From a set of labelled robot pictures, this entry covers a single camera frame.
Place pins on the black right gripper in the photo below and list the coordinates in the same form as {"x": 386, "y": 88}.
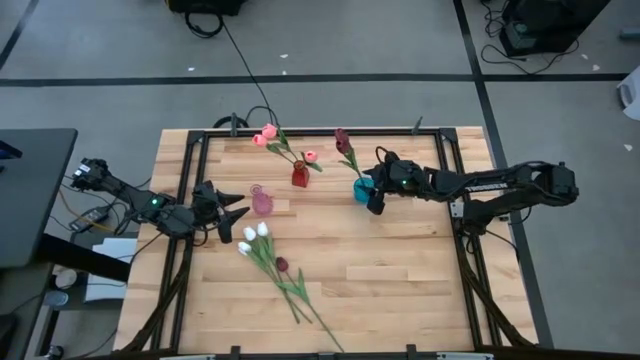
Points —
{"x": 387, "y": 177}

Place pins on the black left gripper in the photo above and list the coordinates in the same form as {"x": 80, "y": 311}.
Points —
{"x": 206, "y": 210}

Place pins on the teal glass vase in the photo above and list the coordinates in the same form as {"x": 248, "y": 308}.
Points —
{"x": 361, "y": 193}

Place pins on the dark red artificial tulip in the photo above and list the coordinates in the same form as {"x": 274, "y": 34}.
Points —
{"x": 344, "y": 146}
{"x": 282, "y": 264}
{"x": 341, "y": 135}

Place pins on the red glass vase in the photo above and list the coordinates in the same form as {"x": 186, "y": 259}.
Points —
{"x": 300, "y": 176}

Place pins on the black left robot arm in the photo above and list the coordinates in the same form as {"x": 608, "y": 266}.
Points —
{"x": 125, "y": 192}

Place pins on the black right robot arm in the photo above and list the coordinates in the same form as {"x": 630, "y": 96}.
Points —
{"x": 480, "y": 187}

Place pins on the pink glass vase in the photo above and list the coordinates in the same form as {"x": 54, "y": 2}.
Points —
{"x": 261, "y": 203}

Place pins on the white paper sheet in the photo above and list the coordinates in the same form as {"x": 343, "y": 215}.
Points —
{"x": 117, "y": 248}

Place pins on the black power adapter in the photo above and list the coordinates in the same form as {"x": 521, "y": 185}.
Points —
{"x": 90, "y": 218}

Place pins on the white flat box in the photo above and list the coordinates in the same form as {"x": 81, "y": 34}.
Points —
{"x": 102, "y": 290}

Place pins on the black desk leg beam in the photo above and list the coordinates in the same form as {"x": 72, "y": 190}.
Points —
{"x": 85, "y": 260}

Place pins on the white round object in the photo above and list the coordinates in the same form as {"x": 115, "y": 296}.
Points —
{"x": 65, "y": 278}

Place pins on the black desk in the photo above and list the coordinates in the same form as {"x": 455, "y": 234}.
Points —
{"x": 30, "y": 190}

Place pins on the black equipment case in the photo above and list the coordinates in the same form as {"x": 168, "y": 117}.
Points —
{"x": 205, "y": 5}

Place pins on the dark device on desk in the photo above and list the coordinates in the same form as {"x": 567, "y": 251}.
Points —
{"x": 7, "y": 150}

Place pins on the black computer tower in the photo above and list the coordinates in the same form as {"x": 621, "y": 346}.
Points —
{"x": 550, "y": 20}

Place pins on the white plastic container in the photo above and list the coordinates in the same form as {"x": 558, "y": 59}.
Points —
{"x": 631, "y": 95}

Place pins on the black aluminium table frame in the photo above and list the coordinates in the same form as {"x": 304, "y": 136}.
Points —
{"x": 320, "y": 133}

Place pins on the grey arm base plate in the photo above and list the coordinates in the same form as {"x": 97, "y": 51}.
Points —
{"x": 456, "y": 209}

